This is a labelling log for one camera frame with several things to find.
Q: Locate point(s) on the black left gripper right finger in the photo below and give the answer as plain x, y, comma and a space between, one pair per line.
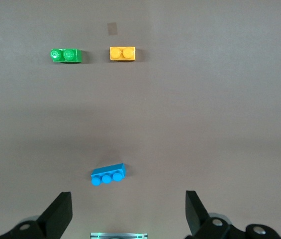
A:
197, 219

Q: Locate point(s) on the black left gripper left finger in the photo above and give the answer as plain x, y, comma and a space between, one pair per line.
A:
55, 216

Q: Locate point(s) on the yellow two-stud block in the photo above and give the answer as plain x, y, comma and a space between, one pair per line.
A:
122, 53

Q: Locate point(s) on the blue three-stud block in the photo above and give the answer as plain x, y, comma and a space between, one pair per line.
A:
109, 174

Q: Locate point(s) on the green two-stud block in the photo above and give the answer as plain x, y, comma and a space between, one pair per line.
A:
65, 55

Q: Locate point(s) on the brown tape patch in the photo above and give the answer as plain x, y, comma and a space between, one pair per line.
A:
112, 29

